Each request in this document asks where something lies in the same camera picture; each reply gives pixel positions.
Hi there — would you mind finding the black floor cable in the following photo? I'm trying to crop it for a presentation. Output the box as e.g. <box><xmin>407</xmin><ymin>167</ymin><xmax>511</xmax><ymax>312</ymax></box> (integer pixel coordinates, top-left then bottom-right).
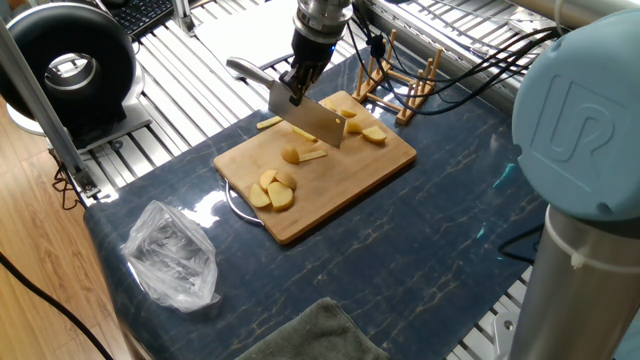
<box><xmin>0</xmin><ymin>249</ymin><xmax>116</xmax><ymax>360</ymax></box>

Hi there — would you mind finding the wooden peg rack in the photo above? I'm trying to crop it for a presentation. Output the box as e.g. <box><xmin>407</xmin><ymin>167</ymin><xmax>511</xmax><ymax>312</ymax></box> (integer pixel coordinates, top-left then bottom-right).
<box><xmin>351</xmin><ymin>28</ymin><xmax>445</xmax><ymax>126</ymax></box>

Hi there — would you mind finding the hanging black cable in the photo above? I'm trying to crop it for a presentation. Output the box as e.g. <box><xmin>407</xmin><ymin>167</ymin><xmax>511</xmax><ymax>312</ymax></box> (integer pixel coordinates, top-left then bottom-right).
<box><xmin>498</xmin><ymin>223</ymin><xmax>545</xmax><ymax>265</ymax></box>

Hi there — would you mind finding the steel cleaver knife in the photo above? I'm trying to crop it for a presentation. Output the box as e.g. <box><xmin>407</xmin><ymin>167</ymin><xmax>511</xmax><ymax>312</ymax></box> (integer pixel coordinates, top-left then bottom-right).
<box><xmin>225</xmin><ymin>56</ymin><xmax>347</xmax><ymax>149</ymax></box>

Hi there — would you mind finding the white paper pad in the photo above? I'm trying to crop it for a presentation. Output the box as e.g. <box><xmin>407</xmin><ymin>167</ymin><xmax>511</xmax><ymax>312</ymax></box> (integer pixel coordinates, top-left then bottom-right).
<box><xmin>193</xmin><ymin>0</ymin><xmax>331</xmax><ymax>80</ymax></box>

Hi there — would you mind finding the perforated aluminium plate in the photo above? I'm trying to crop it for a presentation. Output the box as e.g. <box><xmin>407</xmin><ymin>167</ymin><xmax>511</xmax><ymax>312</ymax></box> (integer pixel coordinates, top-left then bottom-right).
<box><xmin>492</xmin><ymin>309</ymin><xmax>521</xmax><ymax>360</ymax></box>

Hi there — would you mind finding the short aluminium post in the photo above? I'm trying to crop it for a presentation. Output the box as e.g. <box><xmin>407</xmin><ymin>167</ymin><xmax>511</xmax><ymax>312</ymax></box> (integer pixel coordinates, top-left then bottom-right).
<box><xmin>172</xmin><ymin>0</ymin><xmax>197</xmax><ymax>37</ymax></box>

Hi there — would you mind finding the slanted aluminium post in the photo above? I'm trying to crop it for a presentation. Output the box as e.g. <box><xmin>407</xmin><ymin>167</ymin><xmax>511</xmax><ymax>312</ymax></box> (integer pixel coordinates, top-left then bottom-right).
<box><xmin>0</xmin><ymin>19</ymin><xmax>101</xmax><ymax>199</ymax></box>

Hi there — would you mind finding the black keyboard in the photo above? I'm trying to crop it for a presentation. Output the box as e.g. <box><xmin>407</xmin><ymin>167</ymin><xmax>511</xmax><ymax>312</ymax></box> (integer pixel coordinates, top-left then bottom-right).
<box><xmin>107</xmin><ymin>0</ymin><xmax>176</xmax><ymax>40</ymax></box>

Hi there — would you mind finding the grey-green towel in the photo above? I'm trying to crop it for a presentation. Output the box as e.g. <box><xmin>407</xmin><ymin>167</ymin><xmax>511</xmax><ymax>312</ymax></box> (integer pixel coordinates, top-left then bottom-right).
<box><xmin>234</xmin><ymin>297</ymin><xmax>391</xmax><ymax>360</ymax></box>

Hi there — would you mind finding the black ring-shaped device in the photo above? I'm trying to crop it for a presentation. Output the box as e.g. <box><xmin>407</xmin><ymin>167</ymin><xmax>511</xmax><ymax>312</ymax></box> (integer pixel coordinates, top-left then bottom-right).
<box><xmin>0</xmin><ymin>2</ymin><xmax>154</xmax><ymax>154</ymax></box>

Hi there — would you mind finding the tangled black cable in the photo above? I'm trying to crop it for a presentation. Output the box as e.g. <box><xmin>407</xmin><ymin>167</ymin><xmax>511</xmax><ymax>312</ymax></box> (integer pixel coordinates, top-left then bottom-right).
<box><xmin>51</xmin><ymin>149</ymin><xmax>85</xmax><ymax>211</ymax></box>

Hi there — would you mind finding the clear plastic bag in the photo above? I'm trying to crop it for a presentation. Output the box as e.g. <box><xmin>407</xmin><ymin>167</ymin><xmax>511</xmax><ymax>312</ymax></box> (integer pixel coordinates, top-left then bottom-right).
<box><xmin>121</xmin><ymin>200</ymin><xmax>221</xmax><ymax>314</ymax></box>

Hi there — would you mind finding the wooden cutting board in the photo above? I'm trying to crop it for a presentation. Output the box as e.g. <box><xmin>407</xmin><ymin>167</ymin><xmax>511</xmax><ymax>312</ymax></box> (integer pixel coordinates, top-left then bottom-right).
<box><xmin>213</xmin><ymin>90</ymin><xmax>418</xmax><ymax>246</ymax></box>

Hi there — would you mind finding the dark blue marbled mat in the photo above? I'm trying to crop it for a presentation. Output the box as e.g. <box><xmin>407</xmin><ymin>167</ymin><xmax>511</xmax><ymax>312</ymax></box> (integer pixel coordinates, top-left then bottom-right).
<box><xmin>83</xmin><ymin>42</ymin><xmax>547</xmax><ymax>360</ymax></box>

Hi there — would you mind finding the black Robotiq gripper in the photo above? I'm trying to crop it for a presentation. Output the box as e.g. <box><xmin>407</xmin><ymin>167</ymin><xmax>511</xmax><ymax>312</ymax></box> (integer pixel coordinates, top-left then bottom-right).
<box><xmin>278</xmin><ymin>29</ymin><xmax>336</xmax><ymax>107</ymax></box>

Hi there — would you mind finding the black gripper cable bundle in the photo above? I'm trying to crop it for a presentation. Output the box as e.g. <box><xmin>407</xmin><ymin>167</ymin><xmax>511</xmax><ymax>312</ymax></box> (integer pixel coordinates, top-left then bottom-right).
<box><xmin>347</xmin><ymin>0</ymin><xmax>561</xmax><ymax>117</ymax></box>

